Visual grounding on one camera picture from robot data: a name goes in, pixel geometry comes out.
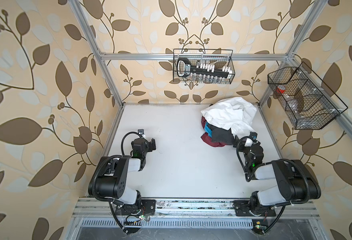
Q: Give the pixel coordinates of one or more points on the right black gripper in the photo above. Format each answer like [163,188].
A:
[258,144]

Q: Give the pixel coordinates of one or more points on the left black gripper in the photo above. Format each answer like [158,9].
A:
[150,147]

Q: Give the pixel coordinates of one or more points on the black cloth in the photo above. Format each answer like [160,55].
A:
[222,135]

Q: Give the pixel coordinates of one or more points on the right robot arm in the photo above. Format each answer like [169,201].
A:
[294,183]

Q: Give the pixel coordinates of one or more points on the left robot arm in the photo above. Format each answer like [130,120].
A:
[109,181]

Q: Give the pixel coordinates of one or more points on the white cloth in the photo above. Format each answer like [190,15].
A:
[234,114]

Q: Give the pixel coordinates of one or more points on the maroon cloth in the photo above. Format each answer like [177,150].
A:
[206,139]

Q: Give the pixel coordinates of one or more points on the teal cloth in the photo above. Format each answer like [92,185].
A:
[208,129]

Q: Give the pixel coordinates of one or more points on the red cap bottle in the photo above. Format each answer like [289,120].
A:
[280,90]

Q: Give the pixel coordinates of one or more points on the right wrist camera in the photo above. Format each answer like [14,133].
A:
[252,136]

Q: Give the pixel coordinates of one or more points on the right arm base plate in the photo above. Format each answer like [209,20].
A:
[243,208]

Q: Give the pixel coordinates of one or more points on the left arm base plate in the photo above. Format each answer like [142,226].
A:
[146,207]

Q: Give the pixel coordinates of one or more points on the aluminium frame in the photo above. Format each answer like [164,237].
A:
[293,58]

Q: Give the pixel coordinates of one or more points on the right wire basket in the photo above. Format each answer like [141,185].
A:
[310,102]

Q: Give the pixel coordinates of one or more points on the wire basket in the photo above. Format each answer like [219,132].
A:
[310,102]
[219,58]

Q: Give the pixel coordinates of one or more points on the black handled tool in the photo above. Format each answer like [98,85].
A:
[185,68]

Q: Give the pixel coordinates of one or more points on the back wire basket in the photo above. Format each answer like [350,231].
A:
[219,58]

